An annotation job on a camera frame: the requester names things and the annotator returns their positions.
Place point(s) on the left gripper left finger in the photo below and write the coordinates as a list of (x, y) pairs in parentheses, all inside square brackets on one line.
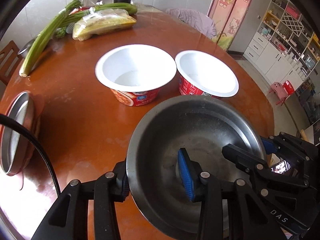
[(121, 187)]

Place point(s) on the light green celery bunch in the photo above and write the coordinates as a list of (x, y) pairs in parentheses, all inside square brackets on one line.
[(43, 38)]

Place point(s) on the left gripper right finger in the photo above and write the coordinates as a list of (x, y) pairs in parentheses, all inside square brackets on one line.
[(189, 172)]

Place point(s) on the red instant noodle bowl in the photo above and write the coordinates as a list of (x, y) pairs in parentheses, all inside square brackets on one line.
[(135, 73)]

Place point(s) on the pink cloth on chair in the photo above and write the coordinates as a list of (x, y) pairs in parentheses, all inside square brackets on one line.
[(196, 20)]

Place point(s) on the brown wooden slat chair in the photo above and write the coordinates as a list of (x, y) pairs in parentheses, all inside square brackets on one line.
[(9, 61)]

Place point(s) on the dark green vegetable stalks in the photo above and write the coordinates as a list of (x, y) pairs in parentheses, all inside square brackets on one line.
[(76, 15)]

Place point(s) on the pink child stool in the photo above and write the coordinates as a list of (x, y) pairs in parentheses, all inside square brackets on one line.
[(282, 91)]

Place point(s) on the stainless steel bowl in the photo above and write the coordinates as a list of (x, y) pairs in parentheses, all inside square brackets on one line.
[(179, 136)]

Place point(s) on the bagged yellow corn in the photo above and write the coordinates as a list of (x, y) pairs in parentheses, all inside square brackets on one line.
[(100, 23)]

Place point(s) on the pink hello kitty screen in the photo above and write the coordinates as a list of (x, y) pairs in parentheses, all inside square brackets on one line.
[(227, 16)]

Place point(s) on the smartphone with lit screen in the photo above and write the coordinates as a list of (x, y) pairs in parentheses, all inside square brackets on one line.
[(281, 167)]

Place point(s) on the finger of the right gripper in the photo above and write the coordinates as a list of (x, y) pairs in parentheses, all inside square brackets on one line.
[(292, 149), (257, 169)]

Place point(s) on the white shelf cabinet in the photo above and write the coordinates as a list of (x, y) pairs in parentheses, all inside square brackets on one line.
[(284, 47)]

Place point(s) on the shallow round metal pan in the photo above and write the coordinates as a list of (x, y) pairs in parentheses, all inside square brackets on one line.
[(17, 132)]

